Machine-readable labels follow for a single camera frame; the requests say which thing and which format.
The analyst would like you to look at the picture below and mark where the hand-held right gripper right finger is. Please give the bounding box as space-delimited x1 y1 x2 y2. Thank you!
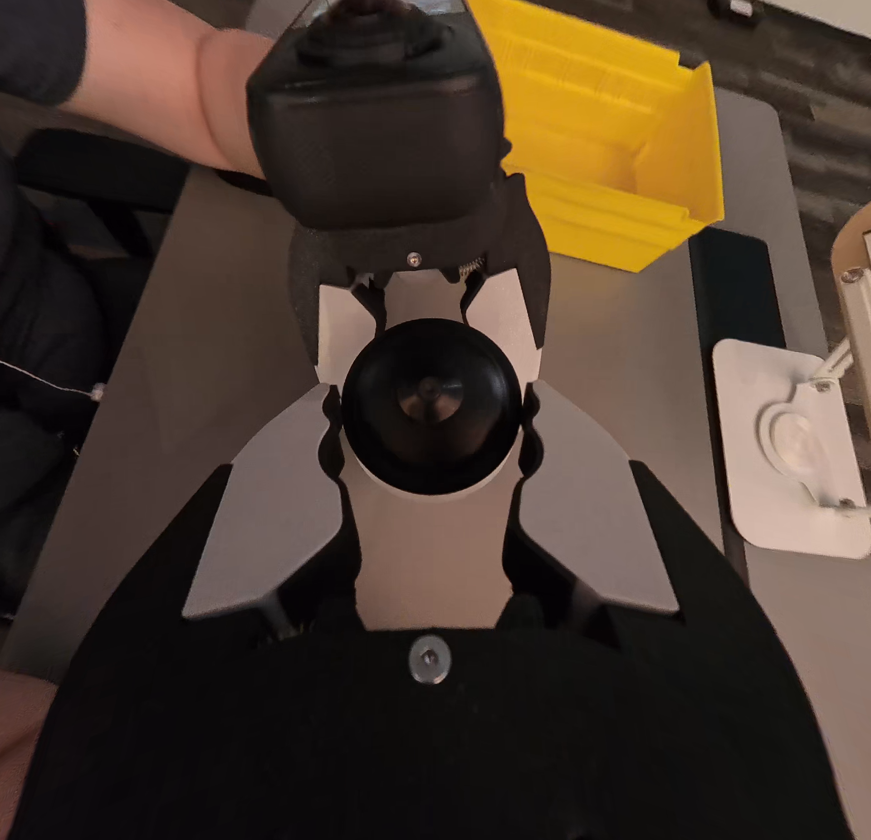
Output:
504 382 680 616

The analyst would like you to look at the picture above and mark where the white plastic bottle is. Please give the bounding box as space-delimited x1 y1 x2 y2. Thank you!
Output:
338 425 525 498

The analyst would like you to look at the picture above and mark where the yellow plastic bin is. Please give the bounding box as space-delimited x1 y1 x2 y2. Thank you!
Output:
456 0 725 273

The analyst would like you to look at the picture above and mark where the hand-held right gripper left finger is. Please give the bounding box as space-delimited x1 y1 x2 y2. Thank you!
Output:
183 385 366 620

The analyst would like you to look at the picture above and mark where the person's left forearm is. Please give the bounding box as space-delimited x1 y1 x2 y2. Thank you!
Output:
62 0 276 178

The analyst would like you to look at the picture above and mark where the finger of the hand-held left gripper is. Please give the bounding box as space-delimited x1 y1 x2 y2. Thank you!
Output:
463 269 545 386
313 274 393 386

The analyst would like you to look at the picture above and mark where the black bottle lid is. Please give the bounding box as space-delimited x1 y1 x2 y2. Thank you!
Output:
341 319 524 491

